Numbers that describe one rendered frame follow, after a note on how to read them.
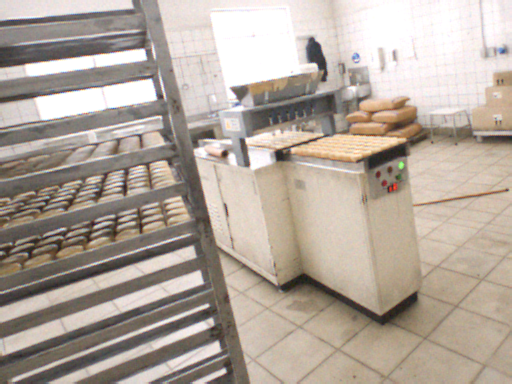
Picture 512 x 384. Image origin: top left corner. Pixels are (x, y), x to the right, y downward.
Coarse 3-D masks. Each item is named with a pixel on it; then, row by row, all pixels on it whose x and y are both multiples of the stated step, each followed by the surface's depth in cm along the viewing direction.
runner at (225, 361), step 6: (228, 354) 98; (216, 360) 97; (222, 360) 97; (228, 360) 98; (204, 366) 96; (210, 366) 96; (216, 366) 97; (222, 366) 97; (186, 372) 94; (192, 372) 94; (198, 372) 95; (204, 372) 96; (210, 372) 96; (174, 378) 93; (180, 378) 93; (186, 378) 94; (192, 378) 95; (198, 378) 95
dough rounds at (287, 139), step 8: (264, 136) 290; (280, 136) 275; (288, 136) 273; (296, 136) 266; (304, 136) 259; (312, 136) 254; (248, 144) 270; (256, 144) 261; (264, 144) 256; (272, 144) 255; (280, 144) 247; (288, 144) 242
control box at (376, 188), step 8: (392, 160) 197; (400, 160) 197; (376, 168) 188; (384, 168) 190; (392, 168) 193; (400, 168) 197; (368, 176) 187; (384, 176) 190; (392, 176) 194; (376, 184) 188; (392, 184) 194; (400, 184) 198; (376, 192) 188; (384, 192) 191
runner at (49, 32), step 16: (112, 16) 79; (128, 16) 80; (144, 16) 81; (0, 32) 72; (16, 32) 72; (32, 32) 73; (48, 32) 74; (64, 32) 76; (80, 32) 77; (96, 32) 78; (112, 32) 79; (128, 32) 82
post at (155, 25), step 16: (144, 0) 78; (160, 16) 80; (160, 32) 80; (160, 48) 80; (160, 64) 81; (160, 80) 82; (176, 80) 82; (176, 96) 83; (176, 112) 83; (176, 128) 83; (176, 144) 85; (192, 160) 86; (192, 176) 86; (192, 192) 86; (192, 208) 89; (208, 224) 89; (208, 240) 89; (208, 256) 90; (224, 288) 92; (224, 304) 93; (224, 320) 93; (240, 352) 96; (240, 368) 96
